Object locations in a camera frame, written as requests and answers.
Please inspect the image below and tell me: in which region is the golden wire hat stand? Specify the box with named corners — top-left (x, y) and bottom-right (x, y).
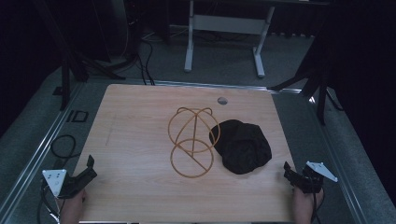
top-left (167, 106), bottom-right (221, 179)

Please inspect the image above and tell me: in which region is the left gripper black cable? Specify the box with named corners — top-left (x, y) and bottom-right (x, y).
top-left (36, 179), bottom-right (62, 224)

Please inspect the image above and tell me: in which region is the black looped floor cable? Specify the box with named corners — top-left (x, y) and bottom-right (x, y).
top-left (49, 133), bottom-right (82, 169)

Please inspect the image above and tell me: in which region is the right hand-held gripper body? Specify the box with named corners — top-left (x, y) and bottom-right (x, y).
top-left (293, 161), bottom-right (339, 195)

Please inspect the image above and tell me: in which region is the person's left hand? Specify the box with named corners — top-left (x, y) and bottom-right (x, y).
top-left (56, 189), bottom-right (88, 224)

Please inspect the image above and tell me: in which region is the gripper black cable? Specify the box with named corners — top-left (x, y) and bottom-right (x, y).
top-left (36, 179), bottom-right (62, 224)
top-left (311, 190), bottom-right (325, 224)

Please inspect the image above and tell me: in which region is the black tripod stand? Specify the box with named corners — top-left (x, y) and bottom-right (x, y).
top-left (270, 31), bottom-right (345, 127)
top-left (31, 0), bottom-right (126, 112)

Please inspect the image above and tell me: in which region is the white metal desk frame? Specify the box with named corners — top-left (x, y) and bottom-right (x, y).
top-left (183, 0), bottom-right (276, 78)

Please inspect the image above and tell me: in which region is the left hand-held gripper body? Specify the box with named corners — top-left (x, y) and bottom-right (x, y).
top-left (41, 168), bottom-right (92, 200)

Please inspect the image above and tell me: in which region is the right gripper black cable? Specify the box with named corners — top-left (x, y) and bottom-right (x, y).
top-left (311, 190), bottom-right (325, 224)

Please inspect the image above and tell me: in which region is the black cloth hat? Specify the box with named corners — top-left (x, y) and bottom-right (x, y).
top-left (208, 119), bottom-right (273, 175)

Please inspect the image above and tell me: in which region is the person's right hand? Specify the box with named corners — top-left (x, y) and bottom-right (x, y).
top-left (291, 186), bottom-right (325, 224)

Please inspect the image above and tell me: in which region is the black floor cables bundle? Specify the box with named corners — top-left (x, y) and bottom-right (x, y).
top-left (135, 36), bottom-right (157, 86)

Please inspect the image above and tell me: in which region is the metal floor rail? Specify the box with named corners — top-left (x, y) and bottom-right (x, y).
top-left (0, 81), bottom-right (85, 218)

